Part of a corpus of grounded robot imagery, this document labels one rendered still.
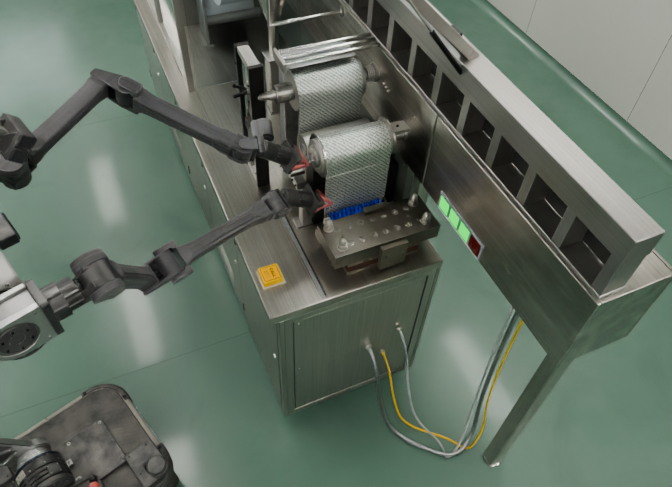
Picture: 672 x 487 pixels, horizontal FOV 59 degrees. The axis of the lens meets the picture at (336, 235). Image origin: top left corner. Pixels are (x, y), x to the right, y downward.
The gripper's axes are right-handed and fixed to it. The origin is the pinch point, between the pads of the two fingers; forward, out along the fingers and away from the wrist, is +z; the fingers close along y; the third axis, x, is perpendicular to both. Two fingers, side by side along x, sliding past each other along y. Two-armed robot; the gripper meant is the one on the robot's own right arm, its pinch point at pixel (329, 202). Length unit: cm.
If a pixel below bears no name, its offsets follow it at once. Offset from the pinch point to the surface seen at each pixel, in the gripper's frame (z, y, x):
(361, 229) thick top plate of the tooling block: 8.4, 11.6, -0.6
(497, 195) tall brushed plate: 9, 43, 44
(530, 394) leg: 60, 75, -14
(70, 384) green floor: -45, -30, -149
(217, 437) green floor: 2, 20, -122
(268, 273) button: -15.8, 9.8, -26.3
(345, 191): 3.0, 0.3, 6.0
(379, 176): 12.8, 0.3, 14.6
